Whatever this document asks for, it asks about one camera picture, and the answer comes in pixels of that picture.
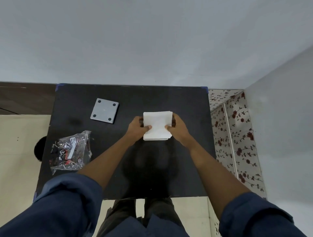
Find clear printed plastic bag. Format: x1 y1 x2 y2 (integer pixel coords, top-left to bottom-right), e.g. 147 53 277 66
50 130 93 175

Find grey square plate black dots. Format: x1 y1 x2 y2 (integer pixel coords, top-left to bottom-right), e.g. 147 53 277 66
90 98 120 124

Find floral patterned panel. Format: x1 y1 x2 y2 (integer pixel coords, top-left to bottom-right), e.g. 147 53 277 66
208 89 267 237

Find person's right forearm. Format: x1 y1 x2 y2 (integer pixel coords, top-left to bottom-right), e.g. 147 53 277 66
186 140 248 211

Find person's right hand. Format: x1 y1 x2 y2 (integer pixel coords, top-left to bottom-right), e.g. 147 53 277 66
165 113 194 148

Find black round stool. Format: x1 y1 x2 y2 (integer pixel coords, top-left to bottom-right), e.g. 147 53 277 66
34 136 47 162

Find white trim strip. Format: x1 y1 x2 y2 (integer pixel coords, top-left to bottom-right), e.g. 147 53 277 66
222 103 238 179

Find person's left forearm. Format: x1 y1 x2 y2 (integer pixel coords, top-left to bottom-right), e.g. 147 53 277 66
77 136 138 194

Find dark blue shirt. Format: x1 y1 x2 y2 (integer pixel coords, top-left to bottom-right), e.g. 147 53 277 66
0 173 307 237

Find dark grey trousers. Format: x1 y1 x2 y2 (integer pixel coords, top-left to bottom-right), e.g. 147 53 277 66
97 198 182 236

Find brown wooden board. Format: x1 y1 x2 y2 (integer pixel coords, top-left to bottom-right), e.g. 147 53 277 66
0 82 57 115

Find person's left hand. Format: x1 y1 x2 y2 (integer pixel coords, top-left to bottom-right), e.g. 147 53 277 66
127 116 153 147

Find white paper napkin stack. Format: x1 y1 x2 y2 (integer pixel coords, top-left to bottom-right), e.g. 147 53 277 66
143 111 173 141

